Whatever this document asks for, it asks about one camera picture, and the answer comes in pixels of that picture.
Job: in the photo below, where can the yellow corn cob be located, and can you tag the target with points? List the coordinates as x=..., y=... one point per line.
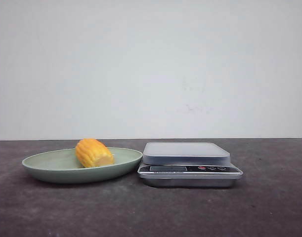
x=92, y=153

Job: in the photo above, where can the silver digital kitchen scale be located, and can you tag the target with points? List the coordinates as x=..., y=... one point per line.
x=187, y=164

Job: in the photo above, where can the green oval plate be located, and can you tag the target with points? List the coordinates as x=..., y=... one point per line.
x=62, y=166

